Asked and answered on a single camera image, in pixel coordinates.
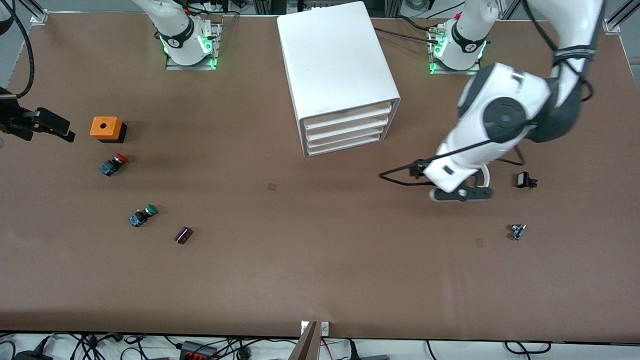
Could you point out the red push button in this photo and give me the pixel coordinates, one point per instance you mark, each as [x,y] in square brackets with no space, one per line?
[113,164]

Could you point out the metal table corner bracket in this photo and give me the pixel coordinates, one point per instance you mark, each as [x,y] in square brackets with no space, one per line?
[39,17]
[612,26]

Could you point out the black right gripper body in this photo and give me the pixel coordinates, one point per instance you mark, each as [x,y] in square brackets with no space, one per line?
[17,123]

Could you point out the white metal bracket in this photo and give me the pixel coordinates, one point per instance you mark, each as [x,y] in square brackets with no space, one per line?
[325,328]

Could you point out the wooden strip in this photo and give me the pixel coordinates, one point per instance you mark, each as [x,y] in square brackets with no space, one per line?
[306,345]

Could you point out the white curved plastic strip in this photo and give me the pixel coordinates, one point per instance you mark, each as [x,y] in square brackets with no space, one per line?
[486,176]

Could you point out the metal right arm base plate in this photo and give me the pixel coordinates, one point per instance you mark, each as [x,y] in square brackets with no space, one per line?
[216,47]

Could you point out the orange box with hole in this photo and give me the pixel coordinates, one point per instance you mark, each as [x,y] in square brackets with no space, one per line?
[105,128]

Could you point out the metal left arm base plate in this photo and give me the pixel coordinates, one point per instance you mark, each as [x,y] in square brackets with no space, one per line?
[435,70]

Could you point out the small black electrical component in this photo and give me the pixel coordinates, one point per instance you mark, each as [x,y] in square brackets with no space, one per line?
[523,180]

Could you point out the small blue electronic component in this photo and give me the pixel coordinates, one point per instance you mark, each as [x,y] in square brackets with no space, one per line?
[517,231]

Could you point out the green push button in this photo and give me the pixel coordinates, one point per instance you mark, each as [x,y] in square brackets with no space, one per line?
[142,216]

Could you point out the purple cylindrical capacitor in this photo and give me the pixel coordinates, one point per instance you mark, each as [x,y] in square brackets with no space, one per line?
[183,235]

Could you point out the black orange power strip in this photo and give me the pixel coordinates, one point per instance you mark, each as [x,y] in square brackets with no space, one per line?
[197,350]

